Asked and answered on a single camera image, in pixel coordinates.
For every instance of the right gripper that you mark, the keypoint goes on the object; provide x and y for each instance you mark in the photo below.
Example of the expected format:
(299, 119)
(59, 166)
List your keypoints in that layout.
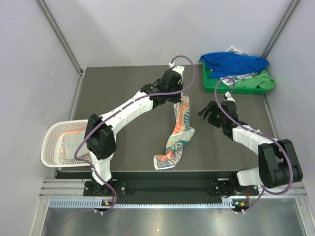
(213, 107)

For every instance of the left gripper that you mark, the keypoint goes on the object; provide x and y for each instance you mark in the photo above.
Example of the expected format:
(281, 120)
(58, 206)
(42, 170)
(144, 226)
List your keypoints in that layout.
(176, 99)

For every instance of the colourful rabbit print towel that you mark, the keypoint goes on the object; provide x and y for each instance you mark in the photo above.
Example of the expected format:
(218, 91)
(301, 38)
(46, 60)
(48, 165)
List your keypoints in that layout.
(181, 136)

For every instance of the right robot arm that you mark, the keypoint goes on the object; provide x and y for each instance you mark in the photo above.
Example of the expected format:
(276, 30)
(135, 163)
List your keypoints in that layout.
(277, 159)

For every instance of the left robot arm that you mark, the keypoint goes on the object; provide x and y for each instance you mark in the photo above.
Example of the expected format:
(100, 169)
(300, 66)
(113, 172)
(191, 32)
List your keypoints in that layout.
(102, 130)

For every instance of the folded towels in basket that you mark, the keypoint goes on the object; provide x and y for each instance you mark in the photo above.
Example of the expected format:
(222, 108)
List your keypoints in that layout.
(71, 141)

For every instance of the green plastic tray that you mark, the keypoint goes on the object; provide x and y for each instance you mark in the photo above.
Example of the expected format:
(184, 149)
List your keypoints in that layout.
(210, 84)

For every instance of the white blue patterned towel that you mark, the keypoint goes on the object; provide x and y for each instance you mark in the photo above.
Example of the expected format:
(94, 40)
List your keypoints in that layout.
(229, 80)

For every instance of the green towel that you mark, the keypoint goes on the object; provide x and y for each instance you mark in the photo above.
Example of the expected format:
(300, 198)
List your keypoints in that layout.
(262, 81)

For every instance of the white perforated plastic basket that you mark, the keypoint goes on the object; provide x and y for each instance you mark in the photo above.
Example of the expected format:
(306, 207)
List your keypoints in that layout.
(52, 149)

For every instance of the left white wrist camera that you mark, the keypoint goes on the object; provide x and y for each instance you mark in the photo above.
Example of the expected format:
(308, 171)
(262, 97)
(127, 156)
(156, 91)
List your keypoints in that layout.
(177, 68)

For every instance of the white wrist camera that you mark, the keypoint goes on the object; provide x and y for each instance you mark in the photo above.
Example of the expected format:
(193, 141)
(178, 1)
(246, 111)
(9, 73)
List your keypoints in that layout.
(177, 68)
(228, 97)

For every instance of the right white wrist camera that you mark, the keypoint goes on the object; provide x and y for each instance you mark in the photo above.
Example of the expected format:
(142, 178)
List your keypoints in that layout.
(228, 97)

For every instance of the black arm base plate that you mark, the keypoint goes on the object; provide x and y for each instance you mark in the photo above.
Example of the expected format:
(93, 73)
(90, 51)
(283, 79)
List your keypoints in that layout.
(212, 187)

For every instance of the grey slotted cable duct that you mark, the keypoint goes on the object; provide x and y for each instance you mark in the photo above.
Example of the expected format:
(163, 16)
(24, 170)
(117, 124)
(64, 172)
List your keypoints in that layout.
(105, 204)

